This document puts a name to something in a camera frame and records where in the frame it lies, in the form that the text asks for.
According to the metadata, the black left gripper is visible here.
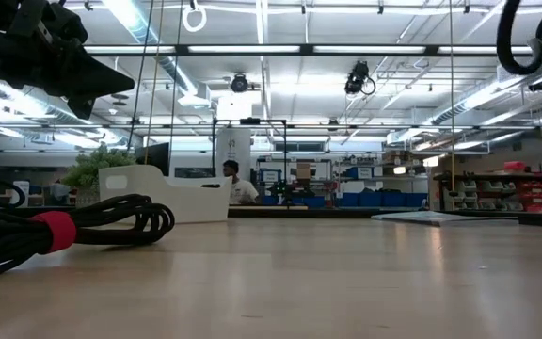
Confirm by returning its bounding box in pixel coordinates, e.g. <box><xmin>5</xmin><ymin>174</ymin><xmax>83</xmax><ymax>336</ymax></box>
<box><xmin>0</xmin><ymin>0</ymin><xmax>136</xmax><ymax>121</ymax></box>

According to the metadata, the black cable with red strap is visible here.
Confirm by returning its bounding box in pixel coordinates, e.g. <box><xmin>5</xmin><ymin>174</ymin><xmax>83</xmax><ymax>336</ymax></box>
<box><xmin>0</xmin><ymin>192</ymin><xmax>176</xmax><ymax>283</ymax></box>

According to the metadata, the green artificial plant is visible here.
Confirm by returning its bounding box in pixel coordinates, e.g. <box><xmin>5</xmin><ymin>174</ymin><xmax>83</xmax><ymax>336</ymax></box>
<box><xmin>59</xmin><ymin>144</ymin><xmax>136</xmax><ymax>209</ymax></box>

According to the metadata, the black computer monitor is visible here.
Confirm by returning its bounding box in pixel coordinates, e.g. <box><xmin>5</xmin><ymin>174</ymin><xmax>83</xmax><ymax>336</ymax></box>
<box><xmin>134</xmin><ymin>142</ymin><xmax>171</xmax><ymax>178</ymax></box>

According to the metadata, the black overhead beam with lights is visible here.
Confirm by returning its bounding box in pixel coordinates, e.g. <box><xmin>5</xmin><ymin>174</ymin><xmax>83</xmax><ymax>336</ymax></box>
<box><xmin>82</xmin><ymin>42</ymin><xmax>536</xmax><ymax>59</ymax></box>

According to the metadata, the white plastic bin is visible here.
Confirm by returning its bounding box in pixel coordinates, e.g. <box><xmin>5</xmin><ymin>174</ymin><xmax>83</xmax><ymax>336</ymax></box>
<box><xmin>98</xmin><ymin>164</ymin><xmax>233</xmax><ymax>225</ymax></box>

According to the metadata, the white pillar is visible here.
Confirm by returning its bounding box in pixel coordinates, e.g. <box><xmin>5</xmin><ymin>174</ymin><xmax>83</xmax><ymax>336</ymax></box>
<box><xmin>215</xmin><ymin>127</ymin><xmax>253</xmax><ymax>181</ymax></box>

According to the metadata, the person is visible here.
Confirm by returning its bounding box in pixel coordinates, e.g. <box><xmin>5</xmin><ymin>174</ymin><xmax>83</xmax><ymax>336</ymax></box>
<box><xmin>222</xmin><ymin>159</ymin><xmax>261</xmax><ymax>206</ymax></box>

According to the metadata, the blue storage bin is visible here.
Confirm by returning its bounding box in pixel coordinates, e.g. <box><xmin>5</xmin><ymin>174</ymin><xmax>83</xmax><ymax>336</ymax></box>
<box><xmin>383</xmin><ymin>190</ymin><xmax>429</xmax><ymax>209</ymax></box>
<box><xmin>292</xmin><ymin>195</ymin><xmax>327</xmax><ymax>209</ymax></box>
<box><xmin>338</xmin><ymin>189</ymin><xmax>385</xmax><ymax>209</ymax></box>

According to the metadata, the shelf rack with red bins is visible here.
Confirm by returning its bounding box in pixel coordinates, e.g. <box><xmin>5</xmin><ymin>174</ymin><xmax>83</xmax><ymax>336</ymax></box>
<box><xmin>432</xmin><ymin>170</ymin><xmax>542</xmax><ymax>214</ymax></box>

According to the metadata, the black hanging cord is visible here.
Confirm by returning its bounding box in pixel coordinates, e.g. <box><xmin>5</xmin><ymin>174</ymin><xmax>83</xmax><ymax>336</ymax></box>
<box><xmin>125</xmin><ymin>0</ymin><xmax>155</xmax><ymax>151</ymax></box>

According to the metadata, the white hanging ring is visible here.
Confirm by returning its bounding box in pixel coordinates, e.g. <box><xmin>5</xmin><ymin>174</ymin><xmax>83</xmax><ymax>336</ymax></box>
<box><xmin>182</xmin><ymin>2</ymin><xmax>208</xmax><ymax>34</ymax></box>

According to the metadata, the round black ceiling camera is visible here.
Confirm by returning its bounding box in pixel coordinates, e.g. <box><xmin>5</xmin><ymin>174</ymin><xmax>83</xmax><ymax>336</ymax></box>
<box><xmin>229</xmin><ymin>72</ymin><xmax>251</xmax><ymax>94</ymax></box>

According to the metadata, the black tubular stand frame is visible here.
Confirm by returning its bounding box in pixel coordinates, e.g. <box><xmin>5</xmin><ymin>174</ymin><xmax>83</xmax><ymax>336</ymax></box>
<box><xmin>211</xmin><ymin>117</ymin><xmax>289</xmax><ymax>190</ymax></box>

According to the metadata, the black hanging camera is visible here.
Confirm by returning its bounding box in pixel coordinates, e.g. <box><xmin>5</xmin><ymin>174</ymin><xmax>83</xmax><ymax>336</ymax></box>
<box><xmin>343</xmin><ymin>59</ymin><xmax>377</xmax><ymax>97</ymax></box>

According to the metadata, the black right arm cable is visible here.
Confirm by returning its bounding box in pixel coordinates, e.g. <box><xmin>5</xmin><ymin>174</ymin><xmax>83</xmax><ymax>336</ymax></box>
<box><xmin>495</xmin><ymin>0</ymin><xmax>542</xmax><ymax>76</ymax></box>

